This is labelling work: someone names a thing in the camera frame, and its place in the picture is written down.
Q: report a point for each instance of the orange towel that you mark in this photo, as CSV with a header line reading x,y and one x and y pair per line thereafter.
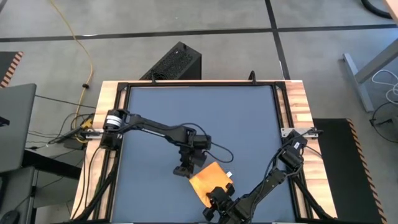
x,y
206,180

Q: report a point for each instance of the grey desk frame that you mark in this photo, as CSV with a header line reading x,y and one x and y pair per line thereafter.
x,y
357,81

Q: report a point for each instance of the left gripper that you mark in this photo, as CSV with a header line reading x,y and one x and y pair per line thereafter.
x,y
188,155

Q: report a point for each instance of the black side desk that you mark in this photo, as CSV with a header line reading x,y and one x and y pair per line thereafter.
x,y
46,163

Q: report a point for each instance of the light wooden desk top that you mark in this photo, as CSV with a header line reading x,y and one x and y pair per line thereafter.
x,y
392,7

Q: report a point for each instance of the black power brick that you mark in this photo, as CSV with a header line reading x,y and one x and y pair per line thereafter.
x,y
74,143

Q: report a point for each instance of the black computer tower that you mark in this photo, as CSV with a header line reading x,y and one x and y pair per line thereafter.
x,y
177,62

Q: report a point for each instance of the black table frame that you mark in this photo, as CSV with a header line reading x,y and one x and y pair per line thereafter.
x,y
217,84

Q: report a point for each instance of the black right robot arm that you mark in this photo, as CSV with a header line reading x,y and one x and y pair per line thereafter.
x,y
273,179

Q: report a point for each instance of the black computer mouse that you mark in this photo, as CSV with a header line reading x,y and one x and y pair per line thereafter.
x,y
9,217

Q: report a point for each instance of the black frame clip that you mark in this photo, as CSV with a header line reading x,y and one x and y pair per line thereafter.
x,y
252,77
153,78

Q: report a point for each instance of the black striped-edge floor mat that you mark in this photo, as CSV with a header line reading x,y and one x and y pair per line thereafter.
x,y
335,171
6,65

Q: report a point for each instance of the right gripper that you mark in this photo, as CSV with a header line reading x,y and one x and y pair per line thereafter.
x,y
231,207

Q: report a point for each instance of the silver mounting plate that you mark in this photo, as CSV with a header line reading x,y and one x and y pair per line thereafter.
x,y
93,134
286,132

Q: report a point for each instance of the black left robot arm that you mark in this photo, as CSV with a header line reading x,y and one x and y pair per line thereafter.
x,y
155,127

